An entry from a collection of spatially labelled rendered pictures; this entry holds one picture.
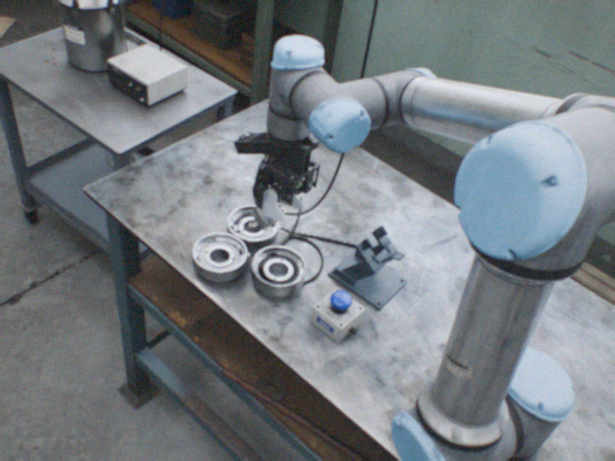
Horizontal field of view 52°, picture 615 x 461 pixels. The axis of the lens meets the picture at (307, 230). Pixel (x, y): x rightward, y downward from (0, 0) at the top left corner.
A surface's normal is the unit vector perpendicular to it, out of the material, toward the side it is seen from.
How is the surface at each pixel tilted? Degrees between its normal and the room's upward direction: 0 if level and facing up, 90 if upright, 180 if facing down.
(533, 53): 90
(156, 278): 0
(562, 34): 90
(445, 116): 86
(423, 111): 86
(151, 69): 0
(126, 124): 0
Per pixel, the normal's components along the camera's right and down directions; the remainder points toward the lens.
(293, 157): -0.63, 0.48
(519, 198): -0.84, 0.17
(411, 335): 0.13, -0.71
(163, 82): 0.78, 0.50
